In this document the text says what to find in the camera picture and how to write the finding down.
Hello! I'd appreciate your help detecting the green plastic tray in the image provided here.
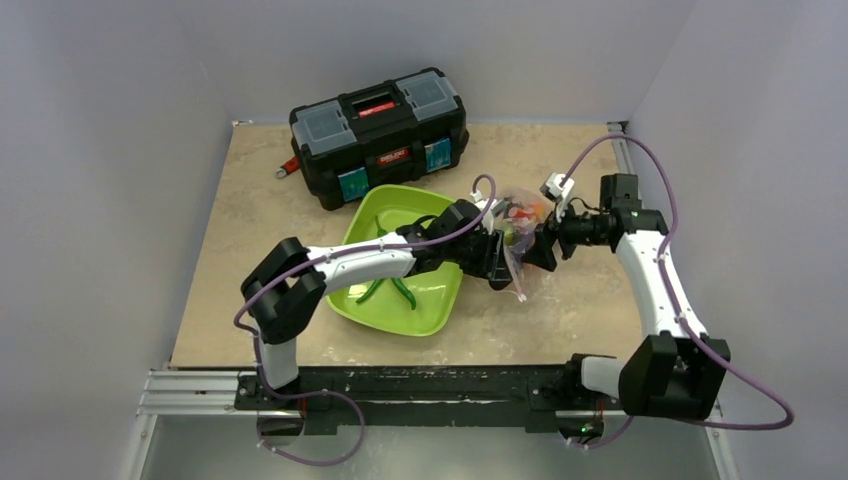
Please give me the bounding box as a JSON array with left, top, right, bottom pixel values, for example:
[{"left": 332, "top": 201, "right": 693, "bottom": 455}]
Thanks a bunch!
[{"left": 326, "top": 185, "right": 463, "bottom": 337}]

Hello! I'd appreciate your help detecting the clear zip top bag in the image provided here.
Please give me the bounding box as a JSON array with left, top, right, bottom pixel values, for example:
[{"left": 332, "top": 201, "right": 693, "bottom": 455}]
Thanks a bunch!
[{"left": 493, "top": 186, "right": 551, "bottom": 303}]

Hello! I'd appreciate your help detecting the green fake apple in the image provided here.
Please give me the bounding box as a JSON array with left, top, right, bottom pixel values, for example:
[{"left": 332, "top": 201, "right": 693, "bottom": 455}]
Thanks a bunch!
[{"left": 503, "top": 225, "right": 524, "bottom": 245}]

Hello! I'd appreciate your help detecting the aluminium frame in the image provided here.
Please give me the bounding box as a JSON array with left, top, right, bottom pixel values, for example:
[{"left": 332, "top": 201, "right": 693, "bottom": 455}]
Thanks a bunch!
[{"left": 125, "top": 120, "right": 740, "bottom": 480}]

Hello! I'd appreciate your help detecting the black plastic toolbox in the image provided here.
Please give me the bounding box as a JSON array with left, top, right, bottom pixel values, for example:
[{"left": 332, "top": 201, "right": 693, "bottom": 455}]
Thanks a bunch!
[{"left": 289, "top": 67, "right": 470, "bottom": 211}]

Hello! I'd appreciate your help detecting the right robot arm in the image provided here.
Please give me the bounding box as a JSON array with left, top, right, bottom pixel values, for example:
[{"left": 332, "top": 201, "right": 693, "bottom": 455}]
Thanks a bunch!
[{"left": 523, "top": 173, "right": 730, "bottom": 421}]

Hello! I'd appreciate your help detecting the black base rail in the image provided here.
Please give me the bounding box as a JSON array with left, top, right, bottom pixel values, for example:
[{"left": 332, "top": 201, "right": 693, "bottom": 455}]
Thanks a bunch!
[{"left": 234, "top": 362, "right": 622, "bottom": 438}]

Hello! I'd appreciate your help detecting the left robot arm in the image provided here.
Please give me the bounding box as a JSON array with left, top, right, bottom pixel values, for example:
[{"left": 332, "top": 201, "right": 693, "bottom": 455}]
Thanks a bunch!
[{"left": 239, "top": 199, "right": 503, "bottom": 409}]

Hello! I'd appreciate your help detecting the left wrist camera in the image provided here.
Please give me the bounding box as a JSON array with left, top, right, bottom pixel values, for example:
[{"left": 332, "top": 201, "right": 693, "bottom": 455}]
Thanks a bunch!
[{"left": 470, "top": 191, "right": 505, "bottom": 233}]

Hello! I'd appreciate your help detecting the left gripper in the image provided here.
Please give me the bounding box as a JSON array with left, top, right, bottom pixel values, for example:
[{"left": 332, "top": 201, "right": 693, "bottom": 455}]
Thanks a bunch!
[{"left": 444, "top": 226, "right": 508, "bottom": 280}]

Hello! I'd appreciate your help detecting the red handled tool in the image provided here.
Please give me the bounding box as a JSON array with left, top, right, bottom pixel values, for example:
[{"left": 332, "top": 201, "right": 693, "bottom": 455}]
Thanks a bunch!
[{"left": 275, "top": 157, "right": 300, "bottom": 179}]

